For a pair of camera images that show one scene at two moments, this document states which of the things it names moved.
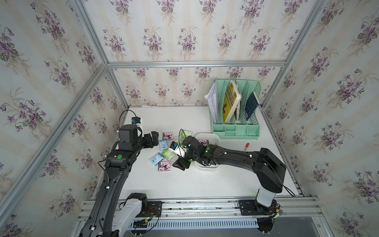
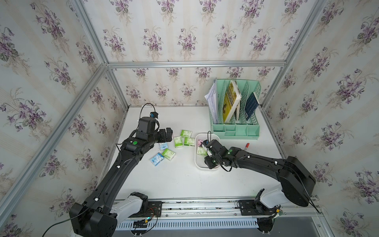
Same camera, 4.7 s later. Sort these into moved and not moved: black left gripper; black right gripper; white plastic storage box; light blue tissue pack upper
Moved: black left gripper; black right gripper
Not moved: light blue tissue pack upper; white plastic storage box
